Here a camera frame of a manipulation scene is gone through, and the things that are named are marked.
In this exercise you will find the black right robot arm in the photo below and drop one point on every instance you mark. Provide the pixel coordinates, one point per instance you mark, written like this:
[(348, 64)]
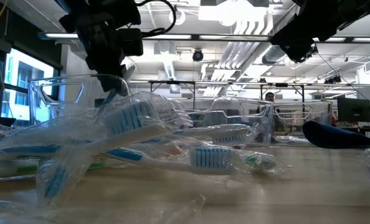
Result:
[(344, 15)]

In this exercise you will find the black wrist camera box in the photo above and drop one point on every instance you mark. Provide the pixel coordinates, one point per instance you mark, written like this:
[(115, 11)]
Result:
[(129, 42)]

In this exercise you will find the person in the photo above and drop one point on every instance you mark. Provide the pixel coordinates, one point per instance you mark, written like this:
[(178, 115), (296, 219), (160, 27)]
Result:
[(269, 97)]

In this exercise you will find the orange white wrapped toothbrush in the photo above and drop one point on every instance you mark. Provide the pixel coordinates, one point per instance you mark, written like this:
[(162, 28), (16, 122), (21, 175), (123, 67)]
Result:
[(174, 151)]

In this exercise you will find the window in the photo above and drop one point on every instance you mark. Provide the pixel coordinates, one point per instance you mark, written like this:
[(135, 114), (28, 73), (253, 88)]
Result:
[(23, 84)]

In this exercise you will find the black computer monitor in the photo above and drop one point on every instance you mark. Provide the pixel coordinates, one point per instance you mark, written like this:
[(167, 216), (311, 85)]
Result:
[(354, 109)]

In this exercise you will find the black ceiling camera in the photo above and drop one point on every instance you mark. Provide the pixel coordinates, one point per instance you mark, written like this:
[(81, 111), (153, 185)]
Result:
[(197, 55)]

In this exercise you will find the blue cloth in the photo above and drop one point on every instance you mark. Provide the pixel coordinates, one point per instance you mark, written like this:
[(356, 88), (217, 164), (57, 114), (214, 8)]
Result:
[(334, 137)]

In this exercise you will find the overhead light bar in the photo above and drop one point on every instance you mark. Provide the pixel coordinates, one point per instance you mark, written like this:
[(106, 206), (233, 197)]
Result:
[(172, 36)]

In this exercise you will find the clear plastic bin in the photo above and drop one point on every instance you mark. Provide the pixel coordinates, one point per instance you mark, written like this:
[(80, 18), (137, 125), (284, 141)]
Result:
[(63, 93), (241, 115), (300, 116)]

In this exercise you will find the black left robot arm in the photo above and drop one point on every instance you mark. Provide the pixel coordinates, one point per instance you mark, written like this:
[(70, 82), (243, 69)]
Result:
[(94, 12)]

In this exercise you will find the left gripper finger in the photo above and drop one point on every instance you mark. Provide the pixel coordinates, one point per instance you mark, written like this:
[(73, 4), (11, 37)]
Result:
[(108, 83), (123, 87)]

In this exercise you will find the black shelf frame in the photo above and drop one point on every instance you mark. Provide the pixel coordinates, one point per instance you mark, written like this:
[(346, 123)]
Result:
[(222, 83)]

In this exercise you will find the blue white toothbrush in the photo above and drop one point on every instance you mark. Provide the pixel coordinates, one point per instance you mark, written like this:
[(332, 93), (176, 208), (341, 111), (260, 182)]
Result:
[(55, 180), (172, 163), (110, 98), (216, 133), (126, 127)]

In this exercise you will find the silver ventilation duct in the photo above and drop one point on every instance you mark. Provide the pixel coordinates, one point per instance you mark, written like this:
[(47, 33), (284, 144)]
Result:
[(275, 54)]

